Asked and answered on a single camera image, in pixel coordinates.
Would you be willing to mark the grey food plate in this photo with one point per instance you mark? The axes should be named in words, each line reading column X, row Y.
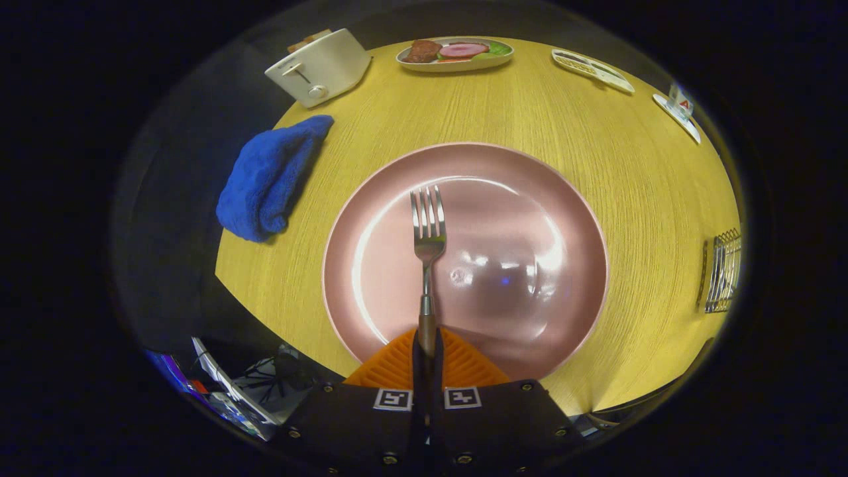
column 457, row 65

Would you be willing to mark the pink plate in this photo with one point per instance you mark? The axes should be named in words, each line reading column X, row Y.
column 517, row 218

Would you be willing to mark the blue towel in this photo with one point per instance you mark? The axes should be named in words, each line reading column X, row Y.
column 265, row 179

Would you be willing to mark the pink ham slice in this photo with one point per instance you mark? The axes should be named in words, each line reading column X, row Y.
column 464, row 50

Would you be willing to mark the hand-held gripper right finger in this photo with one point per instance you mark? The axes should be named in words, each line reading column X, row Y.
column 497, row 424

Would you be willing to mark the white coaster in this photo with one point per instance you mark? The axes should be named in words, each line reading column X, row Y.
column 689, row 126

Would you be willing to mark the brown meat piece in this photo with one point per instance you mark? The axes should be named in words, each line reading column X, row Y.
column 423, row 50

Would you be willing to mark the green lettuce leaf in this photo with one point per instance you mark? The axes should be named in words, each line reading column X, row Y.
column 498, row 49

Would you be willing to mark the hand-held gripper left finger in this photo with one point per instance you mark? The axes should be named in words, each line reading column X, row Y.
column 358, row 424

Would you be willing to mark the white drink bottle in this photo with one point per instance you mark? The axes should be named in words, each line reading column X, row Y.
column 681, row 101

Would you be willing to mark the toast slices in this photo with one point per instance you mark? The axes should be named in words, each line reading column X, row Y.
column 308, row 40

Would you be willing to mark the white toaster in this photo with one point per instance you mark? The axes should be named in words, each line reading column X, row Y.
column 324, row 66

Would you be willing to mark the white divided bean tray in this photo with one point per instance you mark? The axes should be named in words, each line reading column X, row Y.
column 593, row 69

